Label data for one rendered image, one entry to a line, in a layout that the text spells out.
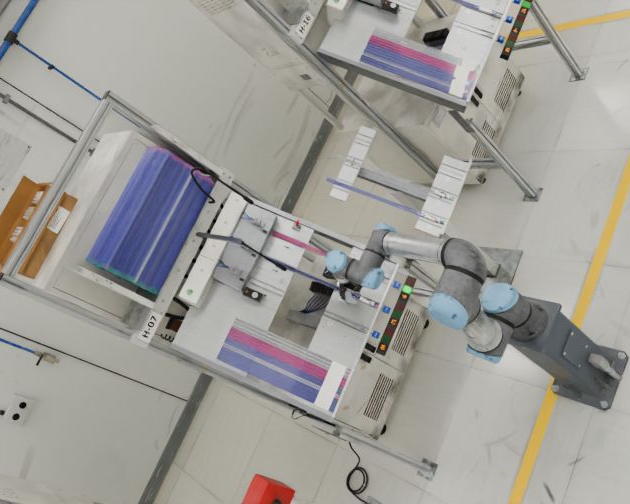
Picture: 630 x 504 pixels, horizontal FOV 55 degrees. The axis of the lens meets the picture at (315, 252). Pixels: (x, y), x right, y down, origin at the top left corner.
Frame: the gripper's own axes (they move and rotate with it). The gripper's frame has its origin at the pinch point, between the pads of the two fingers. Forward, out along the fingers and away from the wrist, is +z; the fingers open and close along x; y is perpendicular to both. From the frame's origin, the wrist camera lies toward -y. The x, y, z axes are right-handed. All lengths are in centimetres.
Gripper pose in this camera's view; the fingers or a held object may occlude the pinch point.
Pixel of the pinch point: (352, 287)
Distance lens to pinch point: 234.9
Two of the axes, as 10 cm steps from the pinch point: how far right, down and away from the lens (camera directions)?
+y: 8.7, 3.1, -3.9
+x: 4.1, -8.9, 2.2
